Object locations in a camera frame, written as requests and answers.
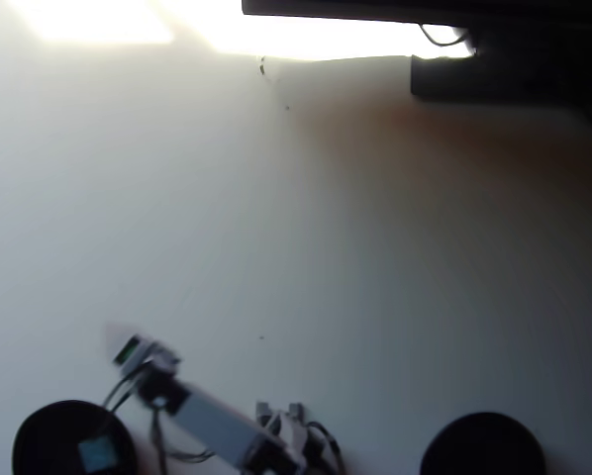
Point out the blue cube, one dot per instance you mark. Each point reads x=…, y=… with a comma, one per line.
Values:
x=98, y=454

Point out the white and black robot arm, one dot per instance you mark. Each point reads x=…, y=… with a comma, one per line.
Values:
x=212, y=420

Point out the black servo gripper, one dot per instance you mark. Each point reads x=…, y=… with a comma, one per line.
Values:
x=145, y=353

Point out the black monitor edge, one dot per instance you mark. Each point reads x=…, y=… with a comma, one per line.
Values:
x=375, y=7

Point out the black round bowl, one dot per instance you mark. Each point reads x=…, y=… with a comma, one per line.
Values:
x=481, y=447
x=43, y=440

